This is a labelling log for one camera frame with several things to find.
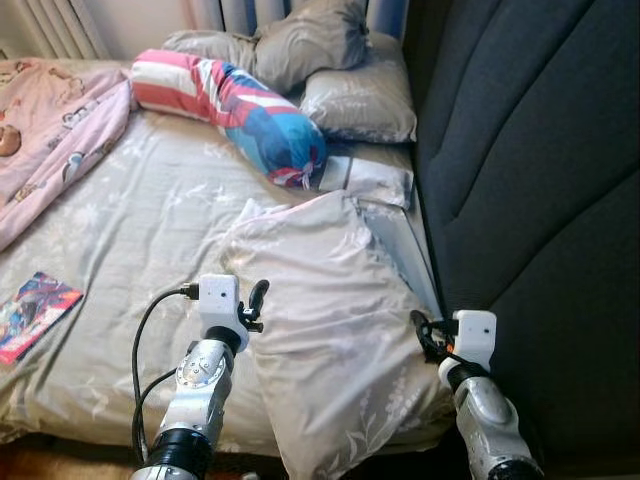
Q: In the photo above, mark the striped superhero bolster pillow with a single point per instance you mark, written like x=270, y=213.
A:
x=250, y=115

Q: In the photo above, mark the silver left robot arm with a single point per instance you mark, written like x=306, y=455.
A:
x=195, y=390

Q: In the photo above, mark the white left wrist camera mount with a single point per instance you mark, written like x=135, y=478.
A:
x=218, y=300

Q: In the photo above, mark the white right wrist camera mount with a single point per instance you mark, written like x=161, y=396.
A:
x=475, y=335

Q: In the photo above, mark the large grey floral pillow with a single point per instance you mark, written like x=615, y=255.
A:
x=320, y=340

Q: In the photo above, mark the dark grey upholstered headboard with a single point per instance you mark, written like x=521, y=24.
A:
x=540, y=200

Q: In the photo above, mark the blue grey striped curtain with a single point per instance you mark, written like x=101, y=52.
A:
x=235, y=12

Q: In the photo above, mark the folded grey floral cloth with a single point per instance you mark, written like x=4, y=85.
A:
x=375, y=178

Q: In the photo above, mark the pink bear print blanket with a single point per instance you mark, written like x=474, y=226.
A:
x=50, y=130

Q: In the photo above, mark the superhero comic book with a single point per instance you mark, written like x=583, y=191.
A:
x=35, y=315

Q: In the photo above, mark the crumpled grey pillow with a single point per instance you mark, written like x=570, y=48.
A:
x=300, y=45

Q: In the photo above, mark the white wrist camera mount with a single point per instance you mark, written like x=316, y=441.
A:
x=218, y=300
x=475, y=335

